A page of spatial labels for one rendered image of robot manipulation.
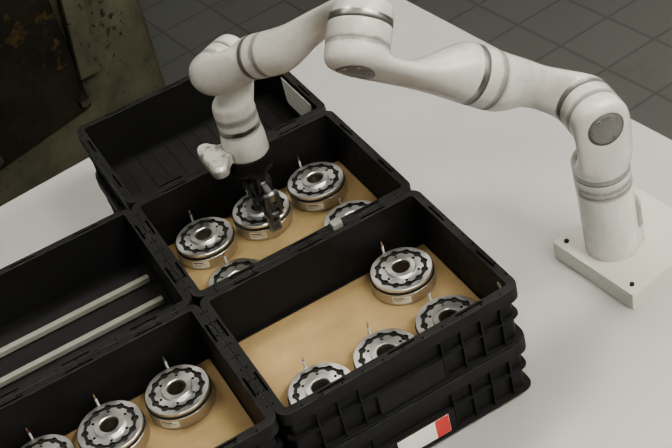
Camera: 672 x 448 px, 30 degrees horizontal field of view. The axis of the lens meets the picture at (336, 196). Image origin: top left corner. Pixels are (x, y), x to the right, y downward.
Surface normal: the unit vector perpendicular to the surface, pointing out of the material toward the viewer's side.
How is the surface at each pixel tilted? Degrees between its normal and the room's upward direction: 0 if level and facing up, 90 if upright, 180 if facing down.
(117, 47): 90
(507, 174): 0
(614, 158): 92
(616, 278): 4
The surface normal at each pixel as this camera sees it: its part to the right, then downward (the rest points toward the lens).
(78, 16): 0.72, 0.32
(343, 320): -0.20, -0.76
